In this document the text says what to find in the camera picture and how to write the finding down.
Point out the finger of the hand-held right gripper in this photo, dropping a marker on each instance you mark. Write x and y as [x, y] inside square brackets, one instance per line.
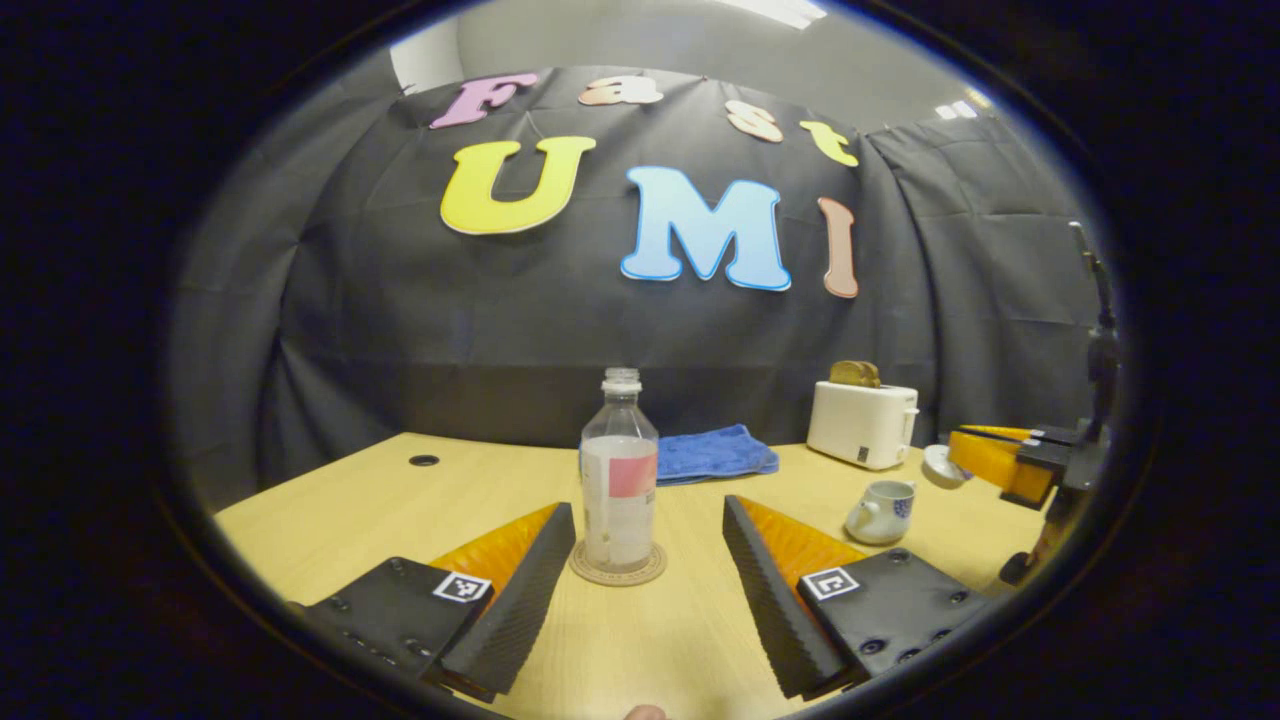
[990, 462]
[1040, 434]

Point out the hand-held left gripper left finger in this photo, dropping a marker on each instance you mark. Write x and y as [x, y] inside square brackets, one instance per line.
[525, 600]

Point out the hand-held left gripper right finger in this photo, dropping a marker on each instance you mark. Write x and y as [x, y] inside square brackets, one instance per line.
[768, 600]

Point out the round brown coaster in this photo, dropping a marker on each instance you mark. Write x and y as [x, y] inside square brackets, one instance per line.
[618, 577]

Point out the white blue-patterned teacup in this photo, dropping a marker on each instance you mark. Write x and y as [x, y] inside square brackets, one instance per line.
[880, 512]

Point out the clear plastic water bottle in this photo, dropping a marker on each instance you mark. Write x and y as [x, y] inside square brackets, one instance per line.
[618, 480]

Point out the white toaster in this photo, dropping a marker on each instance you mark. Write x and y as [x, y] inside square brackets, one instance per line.
[858, 425]

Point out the folded blue towel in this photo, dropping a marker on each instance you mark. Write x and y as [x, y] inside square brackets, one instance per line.
[715, 455]

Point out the brown toast slices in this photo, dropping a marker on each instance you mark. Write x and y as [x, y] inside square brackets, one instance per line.
[855, 374]

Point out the thin dark rod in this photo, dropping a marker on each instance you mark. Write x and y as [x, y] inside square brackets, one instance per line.
[1095, 275]

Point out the small ceiling light panel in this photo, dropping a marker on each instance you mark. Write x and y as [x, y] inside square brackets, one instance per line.
[960, 105]

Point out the large ceiling light panel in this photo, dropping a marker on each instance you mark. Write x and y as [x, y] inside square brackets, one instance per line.
[775, 10]

